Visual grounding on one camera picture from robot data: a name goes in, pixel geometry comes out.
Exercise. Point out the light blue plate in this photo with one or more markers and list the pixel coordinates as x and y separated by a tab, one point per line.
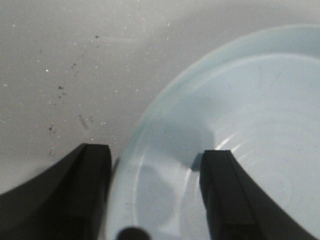
258	97

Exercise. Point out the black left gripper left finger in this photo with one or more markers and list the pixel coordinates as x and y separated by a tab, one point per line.
65	202

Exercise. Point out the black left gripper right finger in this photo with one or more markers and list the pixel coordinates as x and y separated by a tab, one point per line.
236	206

